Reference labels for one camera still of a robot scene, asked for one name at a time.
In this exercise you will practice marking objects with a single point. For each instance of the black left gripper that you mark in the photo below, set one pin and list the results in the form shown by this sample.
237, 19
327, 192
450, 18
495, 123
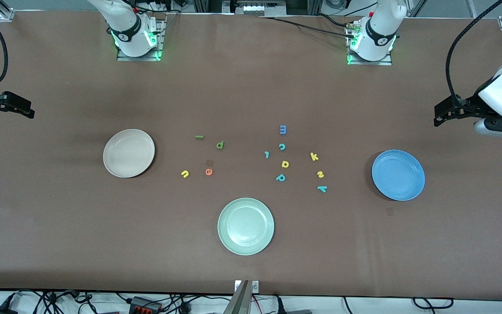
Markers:
469, 106

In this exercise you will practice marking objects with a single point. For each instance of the yellow letter k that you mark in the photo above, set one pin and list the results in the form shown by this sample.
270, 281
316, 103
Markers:
314, 156

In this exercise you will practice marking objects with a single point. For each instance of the green letter d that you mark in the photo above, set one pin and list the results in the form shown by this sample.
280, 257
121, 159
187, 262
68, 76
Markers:
220, 145

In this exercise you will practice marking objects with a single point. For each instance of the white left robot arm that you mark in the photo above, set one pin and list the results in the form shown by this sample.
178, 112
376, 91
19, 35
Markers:
377, 35

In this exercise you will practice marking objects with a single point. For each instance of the blue plate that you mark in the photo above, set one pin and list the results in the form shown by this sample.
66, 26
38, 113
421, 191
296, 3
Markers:
398, 175

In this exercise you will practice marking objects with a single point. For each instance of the beige brown plate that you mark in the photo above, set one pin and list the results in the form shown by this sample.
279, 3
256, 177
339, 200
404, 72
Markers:
129, 153

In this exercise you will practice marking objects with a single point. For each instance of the teal letter p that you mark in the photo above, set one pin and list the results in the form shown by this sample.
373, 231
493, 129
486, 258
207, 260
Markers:
280, 177

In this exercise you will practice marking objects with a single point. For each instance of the black power adapter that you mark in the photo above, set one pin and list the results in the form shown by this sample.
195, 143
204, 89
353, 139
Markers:
0, 310

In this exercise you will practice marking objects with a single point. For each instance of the silver connector box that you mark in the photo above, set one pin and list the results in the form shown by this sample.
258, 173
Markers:
255, 8

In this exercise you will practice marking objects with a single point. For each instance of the pale green plate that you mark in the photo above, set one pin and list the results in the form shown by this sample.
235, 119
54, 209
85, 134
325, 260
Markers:
245, 226

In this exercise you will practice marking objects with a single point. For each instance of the black orange power strip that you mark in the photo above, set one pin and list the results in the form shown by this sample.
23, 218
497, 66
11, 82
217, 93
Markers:
144, 304

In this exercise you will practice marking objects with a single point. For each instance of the black plug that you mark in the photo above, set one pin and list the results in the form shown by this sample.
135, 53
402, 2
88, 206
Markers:
279, 307

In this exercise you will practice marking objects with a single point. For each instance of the grey metal profile bar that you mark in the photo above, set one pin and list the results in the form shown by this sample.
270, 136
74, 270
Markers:
240, 301

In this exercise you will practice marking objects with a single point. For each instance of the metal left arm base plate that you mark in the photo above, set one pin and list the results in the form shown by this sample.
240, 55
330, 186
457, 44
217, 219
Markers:
386, 62

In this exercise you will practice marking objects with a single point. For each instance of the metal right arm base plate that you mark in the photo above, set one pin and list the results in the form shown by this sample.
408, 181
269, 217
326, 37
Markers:
124, 58

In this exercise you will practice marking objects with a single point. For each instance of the small white metal bracket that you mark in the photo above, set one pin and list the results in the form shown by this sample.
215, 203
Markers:
255, 286

